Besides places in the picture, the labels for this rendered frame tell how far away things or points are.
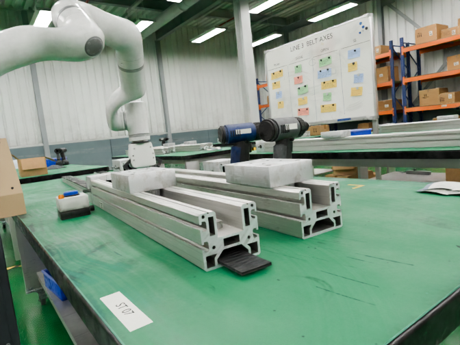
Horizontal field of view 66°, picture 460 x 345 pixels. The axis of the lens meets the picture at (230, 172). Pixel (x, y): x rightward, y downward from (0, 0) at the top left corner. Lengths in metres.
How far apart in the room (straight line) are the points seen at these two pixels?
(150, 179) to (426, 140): 1.69
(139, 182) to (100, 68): 12.38
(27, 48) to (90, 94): 11.74
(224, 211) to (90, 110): 12.26
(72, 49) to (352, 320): 0.96
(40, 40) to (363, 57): 3.20
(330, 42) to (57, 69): 9.97
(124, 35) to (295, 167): 0.75
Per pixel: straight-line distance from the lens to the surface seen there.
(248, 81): 9.39
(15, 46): 1.13
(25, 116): 12.39
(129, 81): 1.32
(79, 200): 1.11
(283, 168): 0.68
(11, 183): 1.38
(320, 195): 0.68
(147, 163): 1.48
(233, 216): 0.56
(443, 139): 2.16
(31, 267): 2.64
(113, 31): 1.23
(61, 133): 12.53
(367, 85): 3.83
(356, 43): 3.93
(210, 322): 0.41
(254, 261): 0.52
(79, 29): 1.11
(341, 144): 2.46
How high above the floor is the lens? 0.98
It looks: 7 degrees down
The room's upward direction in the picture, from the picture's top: 6 degrees counter-clockwise
